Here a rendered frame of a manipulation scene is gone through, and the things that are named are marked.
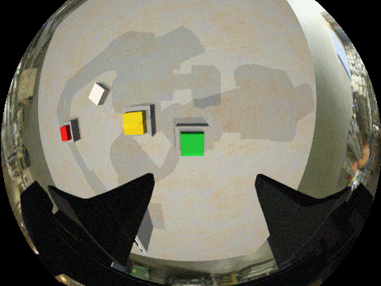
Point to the yellow button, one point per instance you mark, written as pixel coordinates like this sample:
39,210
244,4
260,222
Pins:
139,121

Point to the red button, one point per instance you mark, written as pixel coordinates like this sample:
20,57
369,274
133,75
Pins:
70,131

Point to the green button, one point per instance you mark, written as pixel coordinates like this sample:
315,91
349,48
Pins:
193,140

